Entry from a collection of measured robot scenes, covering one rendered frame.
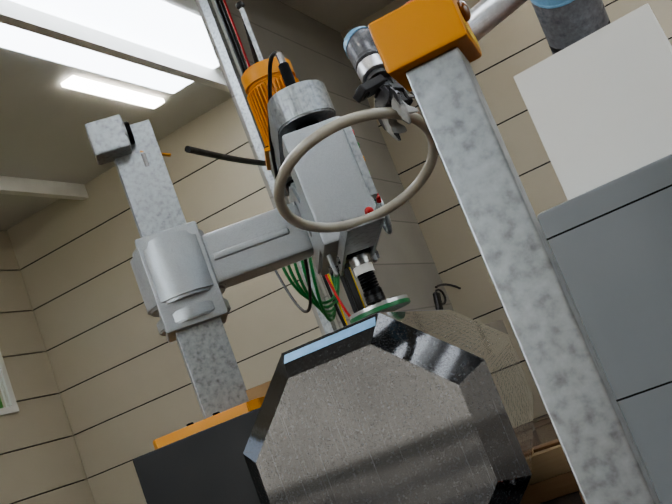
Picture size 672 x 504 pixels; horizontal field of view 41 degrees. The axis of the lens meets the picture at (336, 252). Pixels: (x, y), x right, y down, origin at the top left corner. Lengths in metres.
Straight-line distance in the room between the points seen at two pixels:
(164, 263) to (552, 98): 2.00
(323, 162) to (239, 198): 6.12
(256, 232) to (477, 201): 2.58
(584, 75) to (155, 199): 2.18
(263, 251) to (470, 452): 1.48
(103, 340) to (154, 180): 6.51
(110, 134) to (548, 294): 2.84
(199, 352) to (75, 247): 6.87
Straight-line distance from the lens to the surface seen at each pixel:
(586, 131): 2.09
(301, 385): 2.73
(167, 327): 3.66
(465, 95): 1.24
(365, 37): 2.53
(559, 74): 2.12
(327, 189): 3.09
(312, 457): 2.75
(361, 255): 3.10
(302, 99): 3.16
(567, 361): 1.19
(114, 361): 10.17
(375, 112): 2.35
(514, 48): 8.29
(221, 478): 3.46
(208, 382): 3.66
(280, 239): 3.73
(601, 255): 1.97
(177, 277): 3.65
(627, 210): 1.96
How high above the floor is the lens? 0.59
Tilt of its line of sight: 10 degrees up
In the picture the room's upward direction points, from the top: 21 degrees counter-clockwise
